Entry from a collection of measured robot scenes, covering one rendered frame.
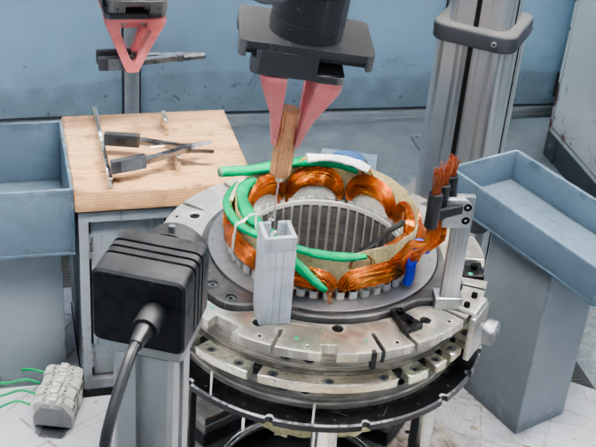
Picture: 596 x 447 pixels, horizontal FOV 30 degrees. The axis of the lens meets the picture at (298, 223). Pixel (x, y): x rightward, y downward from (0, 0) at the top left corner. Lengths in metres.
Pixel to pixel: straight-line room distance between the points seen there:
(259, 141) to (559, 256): 2.52
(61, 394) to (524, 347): 0.54
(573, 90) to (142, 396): 3.13
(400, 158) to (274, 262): 2.72
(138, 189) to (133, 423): 0.69
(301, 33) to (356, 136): 2.93
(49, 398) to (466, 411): 0.50
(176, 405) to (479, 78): 0.96
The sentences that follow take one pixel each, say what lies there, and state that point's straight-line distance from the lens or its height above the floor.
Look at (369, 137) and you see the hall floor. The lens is 3.75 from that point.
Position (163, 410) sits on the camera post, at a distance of 0.54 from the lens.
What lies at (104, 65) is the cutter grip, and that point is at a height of 1.16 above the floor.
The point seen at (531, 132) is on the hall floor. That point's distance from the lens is 3.96.
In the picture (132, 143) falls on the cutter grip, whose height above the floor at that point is 1.09.
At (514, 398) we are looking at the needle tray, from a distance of 1.37.
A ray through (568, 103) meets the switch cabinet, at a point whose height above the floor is 0.24.
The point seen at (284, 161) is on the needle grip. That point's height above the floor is 1.25.
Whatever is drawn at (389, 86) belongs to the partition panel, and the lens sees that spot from 3.60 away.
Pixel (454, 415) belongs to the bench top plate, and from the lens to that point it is 1.40.
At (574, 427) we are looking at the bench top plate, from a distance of 1.42.
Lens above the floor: 1.67
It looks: 31 degrees down
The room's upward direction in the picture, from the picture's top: 5 degrees clockwise
